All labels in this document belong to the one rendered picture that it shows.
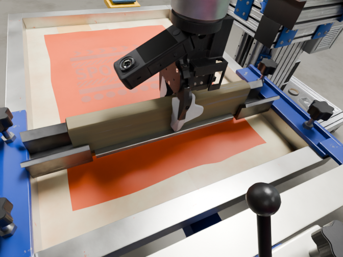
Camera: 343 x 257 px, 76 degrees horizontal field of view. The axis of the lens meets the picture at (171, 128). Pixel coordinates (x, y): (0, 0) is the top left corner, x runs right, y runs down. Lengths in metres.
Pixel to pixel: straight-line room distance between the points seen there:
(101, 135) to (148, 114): 0.09
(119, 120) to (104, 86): 0.24
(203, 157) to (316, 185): 0.20
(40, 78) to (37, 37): 0.22
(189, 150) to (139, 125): 0.13
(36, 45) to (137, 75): 0.53
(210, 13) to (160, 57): 0.08
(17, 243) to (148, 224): 0.17
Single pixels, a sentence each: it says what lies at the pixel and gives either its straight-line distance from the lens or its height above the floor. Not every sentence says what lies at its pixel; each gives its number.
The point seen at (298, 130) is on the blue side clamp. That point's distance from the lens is 0.54.
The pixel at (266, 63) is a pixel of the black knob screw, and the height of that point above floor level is 1.06.
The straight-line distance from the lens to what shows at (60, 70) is 0.68.
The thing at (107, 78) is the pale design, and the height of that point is 0.95.
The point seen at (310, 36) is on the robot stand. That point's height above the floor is 0.96.
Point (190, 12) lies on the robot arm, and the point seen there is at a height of 1.22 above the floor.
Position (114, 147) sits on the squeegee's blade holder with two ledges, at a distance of 0.41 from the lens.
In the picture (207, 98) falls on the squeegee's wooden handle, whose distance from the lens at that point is 0.43.
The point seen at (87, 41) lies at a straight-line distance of 0.80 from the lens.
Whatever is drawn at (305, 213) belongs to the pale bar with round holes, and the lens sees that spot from 0.37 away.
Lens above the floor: 1.32
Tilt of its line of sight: 48 degrees down
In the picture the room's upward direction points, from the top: 9 degrees clockwise
